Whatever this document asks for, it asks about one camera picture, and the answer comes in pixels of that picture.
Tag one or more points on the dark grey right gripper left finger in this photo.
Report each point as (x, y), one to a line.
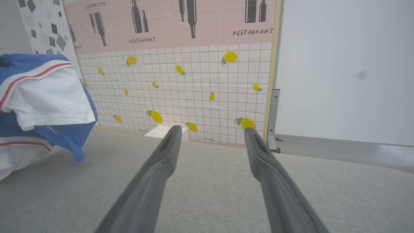
(145, 191)

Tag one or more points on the blue and white striped garment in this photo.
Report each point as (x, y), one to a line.
(48, 97)

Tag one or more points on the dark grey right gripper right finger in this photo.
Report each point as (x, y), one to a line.
(281, 194)

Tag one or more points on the grey fabric sofa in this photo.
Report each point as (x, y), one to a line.
(210, 194)

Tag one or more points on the white partition board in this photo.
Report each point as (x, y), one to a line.
(339, 64)

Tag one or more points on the lemon print backdrop panel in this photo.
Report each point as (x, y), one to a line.
(194, 81)

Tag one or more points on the grey metal partition leg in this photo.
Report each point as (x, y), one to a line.
(273, 113)

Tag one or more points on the grey terrazzo pattern panel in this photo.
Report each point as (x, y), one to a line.
(42, 26)

